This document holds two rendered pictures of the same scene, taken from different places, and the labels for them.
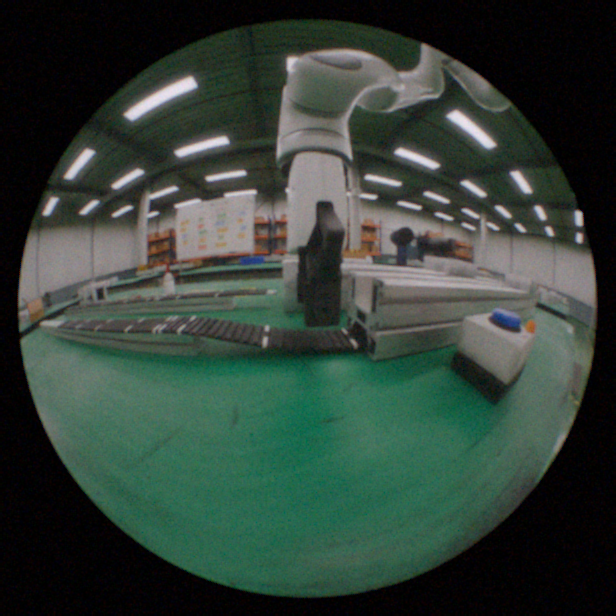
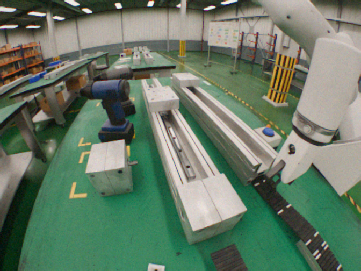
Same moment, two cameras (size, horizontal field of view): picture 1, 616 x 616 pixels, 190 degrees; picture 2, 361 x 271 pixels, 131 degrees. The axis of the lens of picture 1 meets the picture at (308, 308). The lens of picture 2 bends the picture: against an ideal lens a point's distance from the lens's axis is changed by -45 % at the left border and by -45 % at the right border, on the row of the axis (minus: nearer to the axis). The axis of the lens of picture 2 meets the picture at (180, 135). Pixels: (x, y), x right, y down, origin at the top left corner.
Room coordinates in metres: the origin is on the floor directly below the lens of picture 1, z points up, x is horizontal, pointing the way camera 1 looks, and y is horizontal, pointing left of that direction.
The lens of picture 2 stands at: (0.47, 0.13, 1.10)
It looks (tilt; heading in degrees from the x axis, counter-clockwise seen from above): 36 degrees down; 260
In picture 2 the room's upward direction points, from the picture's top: 1 degrees clockwise
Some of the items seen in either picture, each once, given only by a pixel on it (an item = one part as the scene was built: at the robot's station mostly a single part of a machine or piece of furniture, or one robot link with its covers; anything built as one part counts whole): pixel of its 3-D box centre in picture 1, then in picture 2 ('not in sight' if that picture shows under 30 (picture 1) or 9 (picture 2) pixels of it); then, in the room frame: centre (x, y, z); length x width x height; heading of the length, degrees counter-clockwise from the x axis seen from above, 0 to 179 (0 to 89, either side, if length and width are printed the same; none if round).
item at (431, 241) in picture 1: (433, 262); (113, 94); (0.67, -0.52, 0.89); 0.20 x 0.08 x 0.22; 21
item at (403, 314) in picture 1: (498, 302); (202, 106); (0.27, -0.46, 0.82); 0.80 x 0.10 x 0.09; 98
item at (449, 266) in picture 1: (451, 271); (160, 100); (0.45, -0.43, 0.87); 0.16 x 0.11 x 0.07; 98
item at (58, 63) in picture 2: not in sight; (60, 75); (3.53, -4.45, 0.50); 1.03 x 0.55 x 1.01; 101
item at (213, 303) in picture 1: (106, 308); not in sight; (0.31, 0.64, 0.79); 0.96 x 0.04 x 0.03; 98
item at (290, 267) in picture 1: (305, 283); (212, 208); (0.38, 0.00, 0.83); 0.12 x 0.09 x 0.10; 8
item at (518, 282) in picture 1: (522, 287); (185, 81); (0.30, -0.71, 0.87); 0.16 x 0.11 x 0.07; 98
